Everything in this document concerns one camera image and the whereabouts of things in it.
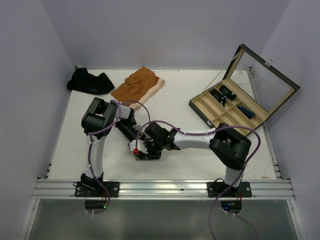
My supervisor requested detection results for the navy rolled underwear in box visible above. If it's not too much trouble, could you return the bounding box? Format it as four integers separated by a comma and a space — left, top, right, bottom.
236, 105, 256, 119

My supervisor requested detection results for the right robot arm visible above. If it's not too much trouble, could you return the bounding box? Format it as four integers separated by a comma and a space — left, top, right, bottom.
132, 121, 252, 197

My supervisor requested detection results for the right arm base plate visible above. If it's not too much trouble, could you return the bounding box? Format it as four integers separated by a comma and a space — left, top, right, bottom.
206, 181, 251, 198

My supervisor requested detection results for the black beige compartment box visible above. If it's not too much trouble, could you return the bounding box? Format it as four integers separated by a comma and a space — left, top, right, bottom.
189, 44, 300, 129

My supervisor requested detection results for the brown underwear cream waistband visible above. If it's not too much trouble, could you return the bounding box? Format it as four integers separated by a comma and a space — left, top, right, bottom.
111, 66, 165, 109

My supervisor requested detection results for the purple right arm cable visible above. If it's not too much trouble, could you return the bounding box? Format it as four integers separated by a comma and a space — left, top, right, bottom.
134, 120, 261, 240

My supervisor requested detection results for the aluminium table edge rail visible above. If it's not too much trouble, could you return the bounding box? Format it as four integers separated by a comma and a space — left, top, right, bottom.
246, 67, 283, 180

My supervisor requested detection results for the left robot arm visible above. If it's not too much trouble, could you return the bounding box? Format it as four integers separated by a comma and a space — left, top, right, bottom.
80, 97, 136, 197

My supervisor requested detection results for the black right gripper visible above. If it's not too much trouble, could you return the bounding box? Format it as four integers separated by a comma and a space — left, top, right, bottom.
140, 138, 164, 160

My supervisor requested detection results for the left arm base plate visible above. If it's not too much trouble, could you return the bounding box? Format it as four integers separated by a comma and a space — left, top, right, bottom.
72, 181, 120, 198

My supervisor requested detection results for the aluminium front rail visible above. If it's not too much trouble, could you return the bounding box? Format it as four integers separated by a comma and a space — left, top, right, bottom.
32, 179, 295, 200

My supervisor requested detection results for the black rolled underwear in box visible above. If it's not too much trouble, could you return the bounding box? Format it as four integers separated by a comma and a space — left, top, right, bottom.
209, 85, 237, 107

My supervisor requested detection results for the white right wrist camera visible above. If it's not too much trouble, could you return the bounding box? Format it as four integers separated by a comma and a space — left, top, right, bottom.
128, 139, 148, 160

